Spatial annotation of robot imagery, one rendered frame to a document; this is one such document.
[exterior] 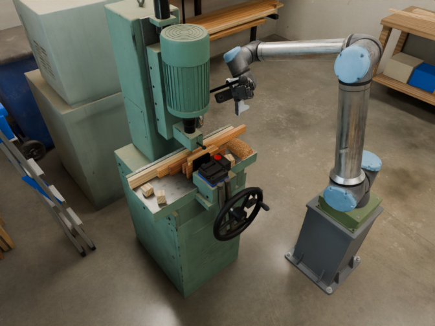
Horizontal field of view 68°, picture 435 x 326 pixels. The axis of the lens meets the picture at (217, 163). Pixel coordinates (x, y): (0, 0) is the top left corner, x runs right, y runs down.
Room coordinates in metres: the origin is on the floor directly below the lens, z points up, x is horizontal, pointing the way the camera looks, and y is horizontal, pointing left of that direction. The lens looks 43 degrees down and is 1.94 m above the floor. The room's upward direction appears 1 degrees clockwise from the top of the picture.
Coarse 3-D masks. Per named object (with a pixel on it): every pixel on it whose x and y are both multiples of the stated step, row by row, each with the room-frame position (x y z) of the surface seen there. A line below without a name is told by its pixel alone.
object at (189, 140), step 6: (174, 126) 1.18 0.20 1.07; (180, 126) 1.18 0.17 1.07; (174, 132) 1.18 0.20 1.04; (180, 132) 1.14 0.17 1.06; (198, 132) 1.14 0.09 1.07; (180, 138) 1.15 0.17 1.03; (186, 138) 1.11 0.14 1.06; (192, 138) 1.10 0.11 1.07; (198, 138) 1.12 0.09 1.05; (186, 144) 1.11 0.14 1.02; (192, 144) 1.09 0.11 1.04; (192, 150) 1.09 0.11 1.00
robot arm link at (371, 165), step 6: (366, 156) 1.18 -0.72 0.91; (372, 156) 1.18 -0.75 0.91; (366, 162) 1.13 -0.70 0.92; (372, 162) 1.13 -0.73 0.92; (378, 162) 1.13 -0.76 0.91; (366, 168) 1.10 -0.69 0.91; (372, 168) 1.09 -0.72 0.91; (378, 168) 1.10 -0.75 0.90; (366, 174) 1.08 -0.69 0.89; (372, 174) 1.09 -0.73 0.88; (372, 180) 1.08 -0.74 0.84
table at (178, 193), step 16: (224, 144) 1.26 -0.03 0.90; (240, 160) 1.14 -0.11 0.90; (176, 176) 1.03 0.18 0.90; (192, 176) 1.03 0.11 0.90; (176, 192) 0.93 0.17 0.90; (192, 192) 0.95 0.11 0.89; (144, 208) 0.87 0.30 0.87; (160, 208) 0.84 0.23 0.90; (176, 208) 0.89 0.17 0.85; (208, 208) 0.88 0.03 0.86
